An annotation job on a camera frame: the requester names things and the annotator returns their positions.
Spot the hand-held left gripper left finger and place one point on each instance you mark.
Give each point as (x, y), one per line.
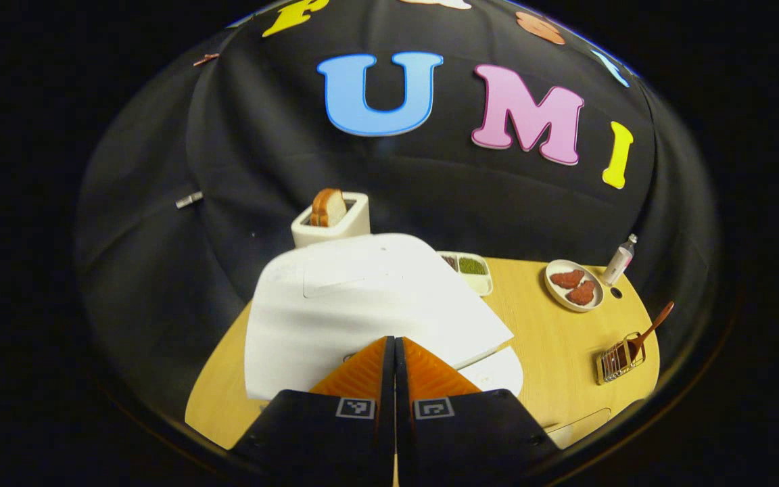
(322, 433)

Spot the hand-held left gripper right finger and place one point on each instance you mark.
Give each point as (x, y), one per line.
(470, 433)

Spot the clear tray of rice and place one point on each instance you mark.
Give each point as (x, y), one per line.
(582, 429)

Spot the white rice cooker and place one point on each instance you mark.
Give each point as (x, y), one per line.
(362, 304)

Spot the brown wooden spoon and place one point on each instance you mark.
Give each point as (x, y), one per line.
(653, 323)

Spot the white oval plate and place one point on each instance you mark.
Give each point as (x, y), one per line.
(555, 291)

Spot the white divided grain dish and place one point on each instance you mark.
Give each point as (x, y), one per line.
(474, 267)

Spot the red meat piece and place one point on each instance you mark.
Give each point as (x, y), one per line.
(581, 293)
(567, 279)

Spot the white toaster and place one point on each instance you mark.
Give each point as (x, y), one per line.
(352, 216)

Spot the brown bread slice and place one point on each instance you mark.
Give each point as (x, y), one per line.
(328, 208)

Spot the small clear bottle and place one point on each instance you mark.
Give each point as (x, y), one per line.
(618, 260)

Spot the silver metal clip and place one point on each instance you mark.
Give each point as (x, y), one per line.
(189, 199)

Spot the black backdrop cloth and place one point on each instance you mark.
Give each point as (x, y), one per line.
(261, 149)

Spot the copper clip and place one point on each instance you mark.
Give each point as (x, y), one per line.
(205, 59)

